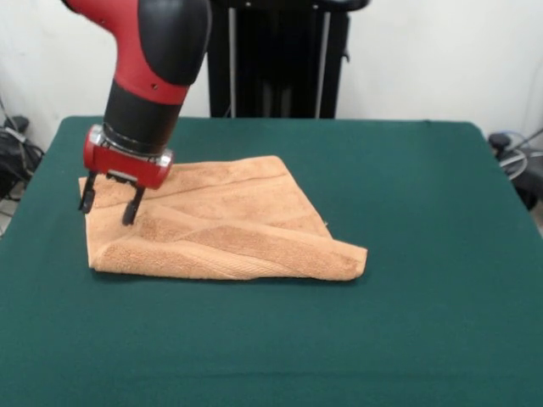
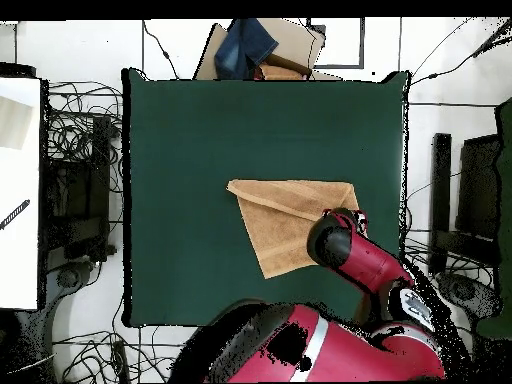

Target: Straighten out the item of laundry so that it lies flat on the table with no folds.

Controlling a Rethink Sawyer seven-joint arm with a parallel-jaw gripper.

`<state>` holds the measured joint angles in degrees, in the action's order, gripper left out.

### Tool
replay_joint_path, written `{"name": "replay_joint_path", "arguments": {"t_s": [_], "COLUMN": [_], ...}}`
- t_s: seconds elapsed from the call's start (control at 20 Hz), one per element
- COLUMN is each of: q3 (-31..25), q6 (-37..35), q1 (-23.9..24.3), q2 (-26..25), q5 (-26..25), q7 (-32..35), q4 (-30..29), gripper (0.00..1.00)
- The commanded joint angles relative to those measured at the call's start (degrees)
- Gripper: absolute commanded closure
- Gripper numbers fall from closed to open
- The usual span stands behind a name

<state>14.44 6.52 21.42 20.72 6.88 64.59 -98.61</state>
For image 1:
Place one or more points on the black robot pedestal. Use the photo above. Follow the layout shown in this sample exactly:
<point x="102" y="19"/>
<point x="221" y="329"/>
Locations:
<point x="275" y="63"/>

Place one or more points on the dark green table cloth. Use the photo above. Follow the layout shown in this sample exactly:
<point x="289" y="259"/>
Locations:
<point x="339" y="318"/>

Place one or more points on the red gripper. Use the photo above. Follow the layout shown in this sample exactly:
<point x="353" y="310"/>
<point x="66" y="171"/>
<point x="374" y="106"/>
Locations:
<point x="123" y="167"/>

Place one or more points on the grey chair base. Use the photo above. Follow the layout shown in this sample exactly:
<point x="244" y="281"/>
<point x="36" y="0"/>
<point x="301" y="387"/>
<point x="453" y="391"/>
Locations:
<point x="522" y="178"/>

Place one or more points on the tan terry towel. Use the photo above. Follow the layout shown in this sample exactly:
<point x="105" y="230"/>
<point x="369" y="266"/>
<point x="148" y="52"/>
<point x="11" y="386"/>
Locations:
<point x="237" y="220"/>

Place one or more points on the black chair base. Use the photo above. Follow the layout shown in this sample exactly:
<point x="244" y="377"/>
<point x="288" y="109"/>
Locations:
<point x="17" y="148"/>

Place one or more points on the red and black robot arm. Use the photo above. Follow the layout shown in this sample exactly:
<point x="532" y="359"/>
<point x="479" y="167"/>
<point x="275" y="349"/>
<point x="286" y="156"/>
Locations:
<point x="148" y="51"/>

